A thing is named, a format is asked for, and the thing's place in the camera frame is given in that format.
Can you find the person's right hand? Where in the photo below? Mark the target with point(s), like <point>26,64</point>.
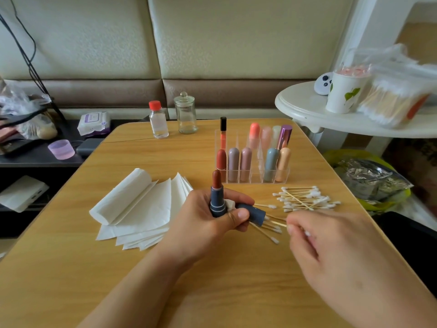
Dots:
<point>348,270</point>

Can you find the person's left hand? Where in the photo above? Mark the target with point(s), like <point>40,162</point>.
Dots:
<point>198,232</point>

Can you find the red lipstick navy tube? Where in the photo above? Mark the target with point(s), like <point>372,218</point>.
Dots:
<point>218,198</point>

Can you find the white tissue sheet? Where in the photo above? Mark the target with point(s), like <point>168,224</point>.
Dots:
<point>231,205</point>

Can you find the navy lipstick cap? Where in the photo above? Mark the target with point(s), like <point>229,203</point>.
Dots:
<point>252,213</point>

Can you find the stack of white tissues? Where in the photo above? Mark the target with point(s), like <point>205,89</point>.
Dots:
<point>140,211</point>

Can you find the red lipstick mauve tube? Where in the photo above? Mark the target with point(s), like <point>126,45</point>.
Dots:
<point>233,166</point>

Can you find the pile of cotton swabs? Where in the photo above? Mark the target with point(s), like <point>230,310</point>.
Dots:
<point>311,198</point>

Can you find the red lipstick dusty pink tube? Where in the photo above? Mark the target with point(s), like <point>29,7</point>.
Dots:
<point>246,166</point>

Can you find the clear acrylic lipstick organizer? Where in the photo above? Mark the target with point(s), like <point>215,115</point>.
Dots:
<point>270,164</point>

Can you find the person's right forearm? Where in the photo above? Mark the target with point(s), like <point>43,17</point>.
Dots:
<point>423,304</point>

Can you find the person's left forearm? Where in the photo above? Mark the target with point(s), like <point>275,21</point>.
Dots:
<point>133,297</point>

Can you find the yellow-green bin with bag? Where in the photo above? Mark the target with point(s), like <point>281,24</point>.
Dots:
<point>372,181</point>

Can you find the clear bottle red cap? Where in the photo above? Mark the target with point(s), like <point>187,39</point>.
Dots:
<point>159,123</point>

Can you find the glass jar with lid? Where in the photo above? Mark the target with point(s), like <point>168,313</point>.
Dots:
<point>185,116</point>

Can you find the wet wipes pack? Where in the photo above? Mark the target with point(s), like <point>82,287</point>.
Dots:
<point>93,124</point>

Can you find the small purple plastic cup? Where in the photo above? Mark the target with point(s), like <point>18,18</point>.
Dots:
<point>61,150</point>

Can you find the white round side table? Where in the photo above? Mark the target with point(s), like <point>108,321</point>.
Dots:
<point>304,109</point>

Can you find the black low shelf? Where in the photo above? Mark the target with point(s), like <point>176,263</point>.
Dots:
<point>37,167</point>

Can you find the white mug green leaf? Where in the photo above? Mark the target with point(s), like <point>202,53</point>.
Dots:
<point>345,95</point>

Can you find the white power bank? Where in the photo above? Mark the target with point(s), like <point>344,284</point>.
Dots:
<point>24,194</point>

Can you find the white panda figure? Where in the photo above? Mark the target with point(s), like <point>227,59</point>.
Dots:
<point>323,84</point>

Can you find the beige padded backrest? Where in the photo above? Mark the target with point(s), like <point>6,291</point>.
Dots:
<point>252,34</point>

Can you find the crumpled clear plastic bag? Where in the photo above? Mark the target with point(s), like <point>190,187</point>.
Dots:
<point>20,99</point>

